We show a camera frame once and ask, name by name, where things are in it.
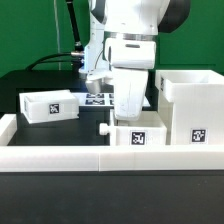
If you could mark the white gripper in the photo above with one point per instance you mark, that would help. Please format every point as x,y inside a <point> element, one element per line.
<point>130,61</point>

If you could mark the white front drawer with knob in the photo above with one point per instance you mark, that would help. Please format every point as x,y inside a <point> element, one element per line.
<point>149,129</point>

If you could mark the white drawer cabinet box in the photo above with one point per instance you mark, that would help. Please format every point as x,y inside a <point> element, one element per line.
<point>191,105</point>

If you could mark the white marker sheet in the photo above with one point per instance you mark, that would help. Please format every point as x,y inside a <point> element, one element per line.
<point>101,99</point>

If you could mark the white U-shaped fence wall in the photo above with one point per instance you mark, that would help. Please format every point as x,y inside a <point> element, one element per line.
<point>103,158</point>

